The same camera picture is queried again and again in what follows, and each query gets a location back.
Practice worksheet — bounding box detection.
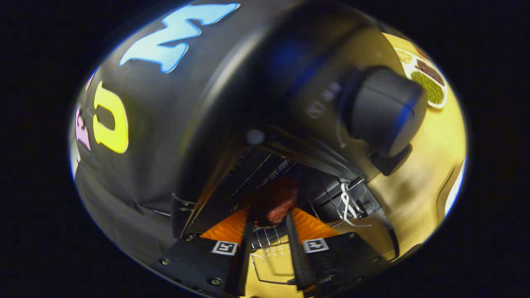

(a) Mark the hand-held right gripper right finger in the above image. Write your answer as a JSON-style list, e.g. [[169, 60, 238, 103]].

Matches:
[[286, 207, 392, 296]]

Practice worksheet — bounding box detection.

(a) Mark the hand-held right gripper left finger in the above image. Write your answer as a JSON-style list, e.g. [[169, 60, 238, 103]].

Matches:
[[151, 207, 254, 296]]

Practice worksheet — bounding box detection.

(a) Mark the white string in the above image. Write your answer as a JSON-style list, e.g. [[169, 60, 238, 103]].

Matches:
[[340, 182, 372, 228]]

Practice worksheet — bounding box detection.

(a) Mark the white divided plate of beans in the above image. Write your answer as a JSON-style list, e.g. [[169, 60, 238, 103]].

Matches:
[[393, 48, 448, 109]]

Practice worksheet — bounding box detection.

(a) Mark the black electric oven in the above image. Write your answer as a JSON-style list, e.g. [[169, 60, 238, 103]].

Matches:
[[170, 0, 429, 290]]

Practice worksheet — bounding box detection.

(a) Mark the red-brown meat slice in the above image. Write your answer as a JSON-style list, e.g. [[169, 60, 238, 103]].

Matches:
[[248, 176, 299, 226]]

